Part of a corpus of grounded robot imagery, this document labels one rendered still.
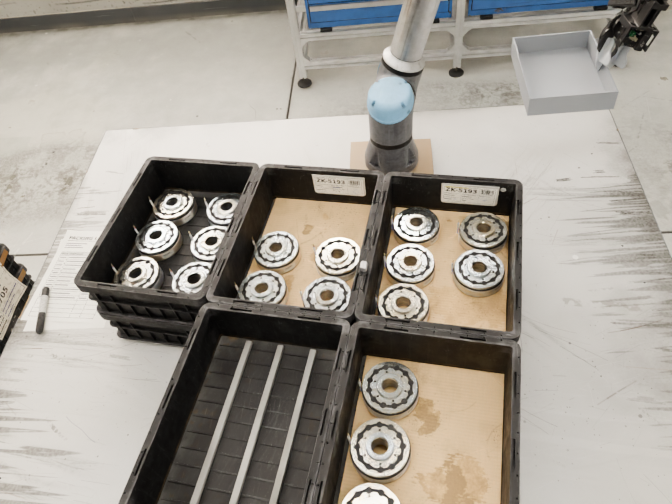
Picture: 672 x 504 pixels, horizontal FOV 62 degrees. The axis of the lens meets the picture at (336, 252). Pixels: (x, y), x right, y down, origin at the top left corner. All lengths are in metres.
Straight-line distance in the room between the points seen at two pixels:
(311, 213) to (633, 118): 2.04
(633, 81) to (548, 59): 1.67
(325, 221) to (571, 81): 0.72
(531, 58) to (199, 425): 1.24
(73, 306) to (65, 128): 2.06
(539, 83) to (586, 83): 0.11
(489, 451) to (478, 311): 0.28
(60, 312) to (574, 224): 1.31
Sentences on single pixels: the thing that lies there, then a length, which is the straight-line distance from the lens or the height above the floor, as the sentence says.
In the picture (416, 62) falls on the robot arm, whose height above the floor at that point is 0.97.
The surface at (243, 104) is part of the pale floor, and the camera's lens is 3.22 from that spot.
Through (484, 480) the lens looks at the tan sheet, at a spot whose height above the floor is 0.83.
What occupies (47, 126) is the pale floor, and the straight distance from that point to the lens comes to 3.60.
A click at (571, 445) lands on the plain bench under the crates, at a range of 1.23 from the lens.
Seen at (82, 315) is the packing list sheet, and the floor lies 0.70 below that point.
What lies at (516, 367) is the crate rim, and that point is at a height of 0.93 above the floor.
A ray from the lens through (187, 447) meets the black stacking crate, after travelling 1.12.
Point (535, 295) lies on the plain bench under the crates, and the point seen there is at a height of 0.70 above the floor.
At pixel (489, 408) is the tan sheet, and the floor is 0.83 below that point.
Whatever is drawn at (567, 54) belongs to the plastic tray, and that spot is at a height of 0.92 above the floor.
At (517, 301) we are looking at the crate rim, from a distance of 1.10.
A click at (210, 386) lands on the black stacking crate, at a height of 0.83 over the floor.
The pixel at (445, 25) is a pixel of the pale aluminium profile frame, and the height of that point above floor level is 0.29.
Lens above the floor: 1.81
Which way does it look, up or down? 51 degrees down
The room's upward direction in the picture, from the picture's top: 10 degrees counter-clockwise
